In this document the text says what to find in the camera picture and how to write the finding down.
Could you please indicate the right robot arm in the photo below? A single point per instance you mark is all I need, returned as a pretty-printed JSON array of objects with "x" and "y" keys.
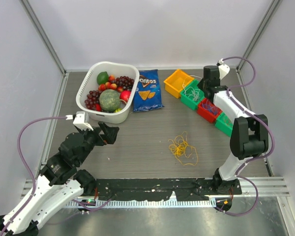
[{"x": 249, "y": 137}]

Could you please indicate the blue Doritos chip bag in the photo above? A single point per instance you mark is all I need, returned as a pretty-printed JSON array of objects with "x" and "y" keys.
[{"x": 148, "y": 92}]

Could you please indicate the green plastic bin far right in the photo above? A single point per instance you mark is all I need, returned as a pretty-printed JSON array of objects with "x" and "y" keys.
[{"x": 224, "y": 124}]

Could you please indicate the small watermelon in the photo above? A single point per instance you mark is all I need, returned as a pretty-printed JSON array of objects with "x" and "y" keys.
[{"x": 109, "y": 100}]

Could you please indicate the lower purple grape bunch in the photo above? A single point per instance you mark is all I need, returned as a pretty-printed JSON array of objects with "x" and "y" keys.
[{"x": 92, "y": 100}]

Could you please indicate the green plastic bin near yellow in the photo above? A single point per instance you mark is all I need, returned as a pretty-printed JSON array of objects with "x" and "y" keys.
[{"x": 191, "y": 95}]

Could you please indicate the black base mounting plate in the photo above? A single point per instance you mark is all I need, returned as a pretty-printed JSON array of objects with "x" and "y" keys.
[{"x": 157, "y": 189}]

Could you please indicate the white slotted cable duct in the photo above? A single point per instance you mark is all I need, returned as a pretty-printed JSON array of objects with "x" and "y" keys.
[{"x": 171, "y": 203}]

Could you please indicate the red plastic bin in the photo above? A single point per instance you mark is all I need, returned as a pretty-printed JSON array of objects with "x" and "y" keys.
[{"x": 208, "y": 111}]

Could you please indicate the white fruit basket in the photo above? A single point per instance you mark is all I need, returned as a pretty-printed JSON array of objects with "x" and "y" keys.
[{"x": 90, "y": 83}]

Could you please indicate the upper purple grape bunch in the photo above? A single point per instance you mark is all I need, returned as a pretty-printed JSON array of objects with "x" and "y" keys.
[{"x": 124, "y": 83}]

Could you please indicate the green lime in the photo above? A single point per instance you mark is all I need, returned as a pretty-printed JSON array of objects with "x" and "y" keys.
[{"x": 102, "y": 77}]

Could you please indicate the purple grape bunch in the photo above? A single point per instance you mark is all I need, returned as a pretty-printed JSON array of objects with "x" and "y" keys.
[
  {"x": 124, "y": 83},
  {"x": 92, "y": 100}
]

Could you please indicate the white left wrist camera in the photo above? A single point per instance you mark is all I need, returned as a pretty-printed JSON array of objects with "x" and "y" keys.
[{"x": 80, "y": 120}]

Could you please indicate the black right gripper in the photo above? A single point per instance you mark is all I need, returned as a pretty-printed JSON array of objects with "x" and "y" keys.
[{"x": 200, "y": 83}]

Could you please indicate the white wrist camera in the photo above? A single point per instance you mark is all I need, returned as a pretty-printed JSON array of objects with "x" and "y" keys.
[
  {"x": 80, "y": 120},
  {"x": 222, "y": 68}
]

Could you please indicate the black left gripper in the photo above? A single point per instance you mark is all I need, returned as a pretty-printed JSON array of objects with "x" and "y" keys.
[{"x": 109, "y": 135}]

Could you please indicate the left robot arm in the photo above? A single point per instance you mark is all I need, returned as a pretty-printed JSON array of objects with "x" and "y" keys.
[{"x": 59, "y": 181}]

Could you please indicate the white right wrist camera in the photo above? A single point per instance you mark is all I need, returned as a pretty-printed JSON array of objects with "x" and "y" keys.
[{"x": 222, "y": 68}]

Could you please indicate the peaches in basket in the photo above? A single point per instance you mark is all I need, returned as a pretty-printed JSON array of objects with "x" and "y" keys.
[{"x": 111, "y": 82}]

